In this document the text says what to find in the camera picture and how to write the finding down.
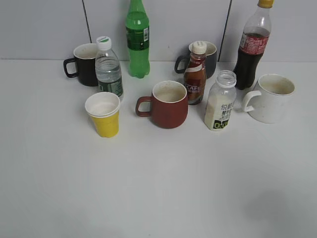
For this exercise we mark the black ceramic mug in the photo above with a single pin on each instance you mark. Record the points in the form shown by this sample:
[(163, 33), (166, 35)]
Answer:
[(84, 57)]

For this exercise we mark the red ceramic mug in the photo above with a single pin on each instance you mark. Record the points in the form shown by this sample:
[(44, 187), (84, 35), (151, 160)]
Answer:
[(168, 104)]

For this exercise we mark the white ceramic mug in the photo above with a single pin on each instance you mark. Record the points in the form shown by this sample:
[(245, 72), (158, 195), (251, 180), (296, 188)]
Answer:
[(269, 99)]

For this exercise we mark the dark grey ceramic mug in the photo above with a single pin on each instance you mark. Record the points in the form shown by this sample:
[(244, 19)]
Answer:
[(210, 62)]

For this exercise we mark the brown coffee drink bottle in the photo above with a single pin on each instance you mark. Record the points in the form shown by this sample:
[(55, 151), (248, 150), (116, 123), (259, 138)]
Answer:
[(195, 73)]

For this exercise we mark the yellow paper cup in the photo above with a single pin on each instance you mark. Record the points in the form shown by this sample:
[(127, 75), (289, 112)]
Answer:
[(103, 109)]

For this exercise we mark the green soda bottle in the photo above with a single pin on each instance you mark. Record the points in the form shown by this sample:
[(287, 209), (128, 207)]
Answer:
[(138, 39)]

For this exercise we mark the milk bottle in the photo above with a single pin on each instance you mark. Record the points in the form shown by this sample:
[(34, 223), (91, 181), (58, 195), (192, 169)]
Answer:
[(220, 101)]

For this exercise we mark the cola bottle yellow cap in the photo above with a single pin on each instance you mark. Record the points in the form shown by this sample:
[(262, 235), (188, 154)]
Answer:
[(253, 42)]

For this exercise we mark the clear water bottle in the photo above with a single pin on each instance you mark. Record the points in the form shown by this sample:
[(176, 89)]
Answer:
[(107, 68)]

